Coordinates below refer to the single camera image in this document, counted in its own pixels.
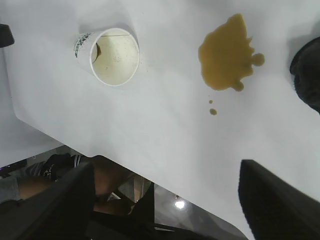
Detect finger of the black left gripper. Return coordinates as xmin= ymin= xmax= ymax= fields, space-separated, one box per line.
xmin=0 ymin=23 xmax=15 ymax=48

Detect black cloth rag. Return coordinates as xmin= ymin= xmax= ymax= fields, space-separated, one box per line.
xmin=289 ymin=36 xmax=320 ymax=113

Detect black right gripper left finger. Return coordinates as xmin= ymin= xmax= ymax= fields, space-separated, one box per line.
xmin=0 ymin=161 xmax=97 ymax=240

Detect black striped shorts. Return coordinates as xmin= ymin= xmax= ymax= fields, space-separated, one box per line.
xmin=41 ymin=153 xmax=88 ymax=181

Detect brown coffee spill puddle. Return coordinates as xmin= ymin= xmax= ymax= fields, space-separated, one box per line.
xmin=198 ymin=12 xmax=265 ymax=93

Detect white paper coffee cup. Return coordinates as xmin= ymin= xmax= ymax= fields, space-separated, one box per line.
xmin=73 ymin=27 xmax=141 ymax=87

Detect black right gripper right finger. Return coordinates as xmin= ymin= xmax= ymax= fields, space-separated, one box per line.
xmin=238 ymin=159 xmax=320 ymax=240

